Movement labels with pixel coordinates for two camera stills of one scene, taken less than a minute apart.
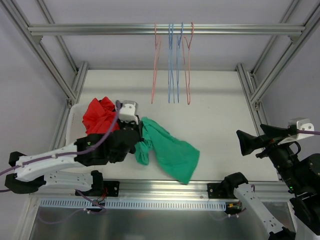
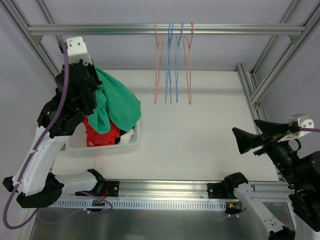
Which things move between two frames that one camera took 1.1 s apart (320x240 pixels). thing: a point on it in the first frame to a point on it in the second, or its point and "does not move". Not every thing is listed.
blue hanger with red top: [178, 48] does not move
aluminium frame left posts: [73, 93] does not move
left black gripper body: [136, 131] to [81, 72]
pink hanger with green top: [188, 100] does not move
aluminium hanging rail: [292, 29] does not move
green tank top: [179, 156] to [113, 102]
